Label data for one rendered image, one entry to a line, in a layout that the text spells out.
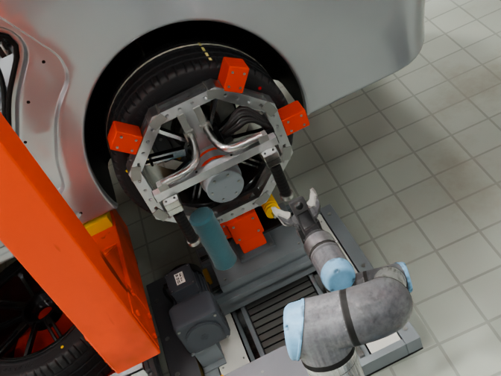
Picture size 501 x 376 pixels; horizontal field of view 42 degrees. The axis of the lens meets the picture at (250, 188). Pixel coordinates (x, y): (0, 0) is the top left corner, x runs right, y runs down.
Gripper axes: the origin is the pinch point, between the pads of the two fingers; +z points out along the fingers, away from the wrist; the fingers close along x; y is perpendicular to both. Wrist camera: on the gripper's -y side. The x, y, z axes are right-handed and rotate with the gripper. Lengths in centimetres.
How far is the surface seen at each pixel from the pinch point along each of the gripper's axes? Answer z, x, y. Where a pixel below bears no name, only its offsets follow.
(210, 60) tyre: 41, -3, -32
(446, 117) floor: 92, 98, 83
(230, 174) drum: 15.6, -13.9, -5.8
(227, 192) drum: 15.6, -17.5, 0.3
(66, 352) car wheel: 14, -93, 33
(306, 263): 32, -1, 67
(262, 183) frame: 34.3, -4.2, 19.2
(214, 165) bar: 11.8, -17.3, -15.1
